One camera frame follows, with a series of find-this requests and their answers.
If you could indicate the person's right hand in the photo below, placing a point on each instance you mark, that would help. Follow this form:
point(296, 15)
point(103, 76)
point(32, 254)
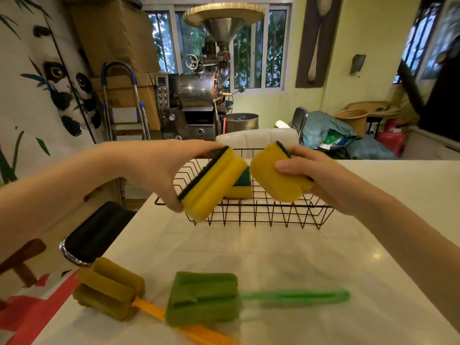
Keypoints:
point(330, 183)

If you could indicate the person's left hand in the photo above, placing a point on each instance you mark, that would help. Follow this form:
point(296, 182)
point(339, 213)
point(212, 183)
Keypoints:
point(154, 165)

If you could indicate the person's right thumb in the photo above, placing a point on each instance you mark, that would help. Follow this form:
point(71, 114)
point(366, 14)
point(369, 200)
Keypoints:
point(293, 167)

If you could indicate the person's left thumb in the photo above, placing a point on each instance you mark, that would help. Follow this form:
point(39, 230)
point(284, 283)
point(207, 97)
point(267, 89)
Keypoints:
point(203, 149)

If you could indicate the yellow sponge with green pad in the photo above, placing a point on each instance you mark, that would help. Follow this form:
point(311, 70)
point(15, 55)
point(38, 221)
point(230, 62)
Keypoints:
point(212, 190)
point(241, 186)
point(276, 176)

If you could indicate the person's left forearm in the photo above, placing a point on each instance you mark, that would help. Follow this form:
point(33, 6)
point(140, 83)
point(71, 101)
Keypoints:
point(54, 197)

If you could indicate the person's right forearm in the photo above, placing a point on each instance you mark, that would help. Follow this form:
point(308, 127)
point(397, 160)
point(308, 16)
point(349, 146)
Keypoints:
point(413, 244)

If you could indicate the white padded chair back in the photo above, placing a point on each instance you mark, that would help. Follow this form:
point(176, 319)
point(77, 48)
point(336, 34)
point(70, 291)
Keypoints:
point(258, 139)

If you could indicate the steel bucket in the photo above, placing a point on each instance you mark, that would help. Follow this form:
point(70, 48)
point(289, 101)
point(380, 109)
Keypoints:
point(241, 122)

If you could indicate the light blue plastic bag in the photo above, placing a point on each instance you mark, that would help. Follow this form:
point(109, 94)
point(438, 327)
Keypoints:
point(325, 127)

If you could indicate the metal coffee roaster machine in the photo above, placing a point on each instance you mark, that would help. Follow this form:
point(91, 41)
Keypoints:
point(197, 93)

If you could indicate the woven straw basket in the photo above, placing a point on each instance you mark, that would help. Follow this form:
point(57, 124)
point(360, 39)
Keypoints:
point(354, 120)

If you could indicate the dark blue plastic bag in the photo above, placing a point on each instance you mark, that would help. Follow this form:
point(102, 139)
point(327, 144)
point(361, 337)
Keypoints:
point(370, 150)

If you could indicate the flat woven tray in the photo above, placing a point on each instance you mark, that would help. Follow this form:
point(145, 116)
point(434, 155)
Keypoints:
point(373, 107)

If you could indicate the white-framed barred window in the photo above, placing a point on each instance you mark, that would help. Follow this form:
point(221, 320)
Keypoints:
point(275, 50)

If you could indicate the black padded stool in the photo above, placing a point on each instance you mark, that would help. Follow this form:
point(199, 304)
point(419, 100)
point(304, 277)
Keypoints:
point(97, 233)

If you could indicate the large cardboard box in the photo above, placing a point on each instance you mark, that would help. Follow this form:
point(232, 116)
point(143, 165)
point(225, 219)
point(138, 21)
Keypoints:
point(115, 35)

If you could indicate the green sponge bottle brush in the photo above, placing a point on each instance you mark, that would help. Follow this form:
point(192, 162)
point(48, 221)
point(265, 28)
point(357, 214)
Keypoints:
point(201, 300)

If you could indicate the black flat screen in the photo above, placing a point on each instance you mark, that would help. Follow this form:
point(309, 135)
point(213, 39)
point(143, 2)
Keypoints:
point(442, 104)

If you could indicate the dark-framed side window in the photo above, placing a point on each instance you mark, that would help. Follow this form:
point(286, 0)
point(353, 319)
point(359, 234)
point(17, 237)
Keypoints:
point(417, 39)

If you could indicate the brown wooden stool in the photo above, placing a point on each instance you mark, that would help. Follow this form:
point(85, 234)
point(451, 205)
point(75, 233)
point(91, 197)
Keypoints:
point(21, 258)

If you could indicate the grey wall lamp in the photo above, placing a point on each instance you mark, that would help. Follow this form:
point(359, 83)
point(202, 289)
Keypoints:
point(358, 63)

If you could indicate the spoon wall picture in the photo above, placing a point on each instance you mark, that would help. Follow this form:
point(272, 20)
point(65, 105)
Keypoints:
point(318, 39)

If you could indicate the panda print wall cloth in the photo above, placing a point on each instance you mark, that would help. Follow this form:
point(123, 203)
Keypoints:
point(36, 86)

